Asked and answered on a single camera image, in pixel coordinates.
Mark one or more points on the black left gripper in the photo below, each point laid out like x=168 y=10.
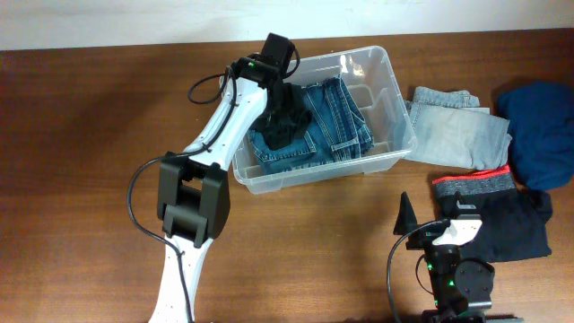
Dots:
x=284 y=100

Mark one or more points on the black shorts red grey waistband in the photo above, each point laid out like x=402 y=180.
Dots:
x=514 y=220

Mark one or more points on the light blue denim jeans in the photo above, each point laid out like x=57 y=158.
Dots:
x=453 y=129

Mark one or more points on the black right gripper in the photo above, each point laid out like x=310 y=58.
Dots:
x=404 y=222

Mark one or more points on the dark blue denim jeans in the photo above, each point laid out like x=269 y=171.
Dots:
x=337 y=133

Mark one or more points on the clear plastic storage bin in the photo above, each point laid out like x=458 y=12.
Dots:
x=369 y=77

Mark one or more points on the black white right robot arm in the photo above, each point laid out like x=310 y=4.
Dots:
x=461 y=287

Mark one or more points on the navy blue folded garment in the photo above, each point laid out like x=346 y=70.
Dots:
x=540 y=119

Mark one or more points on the black Nike t-shirt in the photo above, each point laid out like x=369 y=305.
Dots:
x=280 y=132

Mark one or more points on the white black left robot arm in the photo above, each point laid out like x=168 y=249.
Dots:
x=193 y=195

